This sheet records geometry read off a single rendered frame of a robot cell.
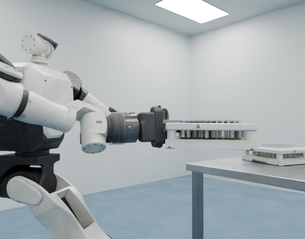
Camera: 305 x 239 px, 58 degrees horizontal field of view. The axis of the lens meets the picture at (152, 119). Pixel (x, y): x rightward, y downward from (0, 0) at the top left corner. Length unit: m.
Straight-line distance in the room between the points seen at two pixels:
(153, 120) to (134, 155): 4.00
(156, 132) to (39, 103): 0.32
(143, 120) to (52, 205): 0.44
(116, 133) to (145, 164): 4.24
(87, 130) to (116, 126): 0.08
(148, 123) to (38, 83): 0.40
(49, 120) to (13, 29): 3.37
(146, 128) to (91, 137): 0.16
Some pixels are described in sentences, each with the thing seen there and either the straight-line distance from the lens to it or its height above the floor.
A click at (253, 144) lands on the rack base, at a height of 0.99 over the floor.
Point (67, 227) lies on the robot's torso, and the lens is 1.04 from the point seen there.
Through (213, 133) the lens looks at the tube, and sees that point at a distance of 0.80.
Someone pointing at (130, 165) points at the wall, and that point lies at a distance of 4.76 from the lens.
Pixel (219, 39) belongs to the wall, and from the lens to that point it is 5.62.
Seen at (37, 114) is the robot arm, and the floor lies 1.06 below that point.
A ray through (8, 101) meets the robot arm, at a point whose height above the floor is 1.09.
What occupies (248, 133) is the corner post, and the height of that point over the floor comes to 1.02.
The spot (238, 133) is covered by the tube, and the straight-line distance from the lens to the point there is 0.80.
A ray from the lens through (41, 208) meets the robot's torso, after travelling 1.04.
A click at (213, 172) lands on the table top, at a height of 0.83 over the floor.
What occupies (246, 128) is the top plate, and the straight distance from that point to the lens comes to 0.77.
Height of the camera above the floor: 1.04
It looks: 1 degrees up
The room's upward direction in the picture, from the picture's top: straight up
